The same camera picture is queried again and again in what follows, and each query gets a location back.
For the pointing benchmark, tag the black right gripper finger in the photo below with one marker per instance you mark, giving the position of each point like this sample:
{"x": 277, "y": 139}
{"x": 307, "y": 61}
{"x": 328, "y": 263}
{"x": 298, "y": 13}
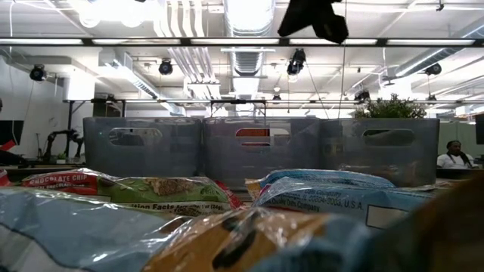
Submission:
{"x": 334, "y": 26}
{"x": 295, "y": 19}

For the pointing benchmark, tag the blue granola bar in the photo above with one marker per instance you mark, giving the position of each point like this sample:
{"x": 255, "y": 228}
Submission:
{"x": 321, "y": 174}
{"x": 321, "y": 204}

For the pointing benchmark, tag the dark multicolour granola bar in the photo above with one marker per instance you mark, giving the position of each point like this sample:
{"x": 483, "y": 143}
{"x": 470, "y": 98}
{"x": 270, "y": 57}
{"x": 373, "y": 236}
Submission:
{"x": 419, "y": 186}

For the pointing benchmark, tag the black background robot arm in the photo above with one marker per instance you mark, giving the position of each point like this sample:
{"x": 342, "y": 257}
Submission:
{"x": 62, "y": 132}

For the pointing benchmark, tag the black ceiling spotlight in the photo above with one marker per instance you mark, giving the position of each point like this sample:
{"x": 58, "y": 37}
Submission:
{"x": 433, "y": 69}
{"x": 295, "y": 64}
{"x": 165, "y": 68}
{"x": 362, "y": 96}
{"x": 38, "y": 73}

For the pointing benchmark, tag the black overhead light bar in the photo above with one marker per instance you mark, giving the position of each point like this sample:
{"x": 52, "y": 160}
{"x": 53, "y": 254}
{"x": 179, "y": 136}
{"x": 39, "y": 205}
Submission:
{"x": 227, "y": 41}

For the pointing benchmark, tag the green artificial potted plant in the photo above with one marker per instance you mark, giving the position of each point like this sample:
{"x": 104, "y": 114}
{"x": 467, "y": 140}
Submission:
{"x": 389, "y": 107}

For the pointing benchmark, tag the grey translucent plastic bin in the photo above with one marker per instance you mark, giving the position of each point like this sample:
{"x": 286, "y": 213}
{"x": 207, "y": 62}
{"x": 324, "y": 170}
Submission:
{"x": 227, "y": 162}
{"x": 143, "y": 158}
{"x": 340, "y": 132}

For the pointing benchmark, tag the red background box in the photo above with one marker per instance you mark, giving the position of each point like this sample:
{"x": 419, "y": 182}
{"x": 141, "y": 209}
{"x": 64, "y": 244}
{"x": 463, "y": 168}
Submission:
{"x": 251, "y": 132}

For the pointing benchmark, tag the black monitor screen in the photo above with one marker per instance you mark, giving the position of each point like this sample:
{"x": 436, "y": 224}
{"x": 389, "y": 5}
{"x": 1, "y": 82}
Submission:
{"x": 11, "y": 132}
{"x": 480, "y": 128}

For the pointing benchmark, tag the person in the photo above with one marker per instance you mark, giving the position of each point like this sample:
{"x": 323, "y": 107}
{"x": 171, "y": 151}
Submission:
{"x": 453, "y": 160}

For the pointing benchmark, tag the small background plant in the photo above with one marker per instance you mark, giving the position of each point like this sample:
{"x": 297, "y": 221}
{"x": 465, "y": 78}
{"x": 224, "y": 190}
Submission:
{"x": 61, "y": 157}

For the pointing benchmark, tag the red white striped object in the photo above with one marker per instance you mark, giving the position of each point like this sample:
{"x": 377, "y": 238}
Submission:
{"x": 8, "y": 145}

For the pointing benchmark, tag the black background equipment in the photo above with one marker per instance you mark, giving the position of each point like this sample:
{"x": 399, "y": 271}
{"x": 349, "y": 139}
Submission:
{"x": 13, "y": 158}

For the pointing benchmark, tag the round silver air duct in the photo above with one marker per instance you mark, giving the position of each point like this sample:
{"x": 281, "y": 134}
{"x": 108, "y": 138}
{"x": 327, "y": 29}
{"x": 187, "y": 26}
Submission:
{"x": 247, "y": 22}

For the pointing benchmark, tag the long silver air duct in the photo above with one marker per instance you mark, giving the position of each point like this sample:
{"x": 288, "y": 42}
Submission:
{"x": 435, "y": 56}

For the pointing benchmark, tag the white rectangular air duct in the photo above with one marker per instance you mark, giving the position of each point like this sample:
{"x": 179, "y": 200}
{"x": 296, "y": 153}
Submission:
{"x": 132, "y": 81}

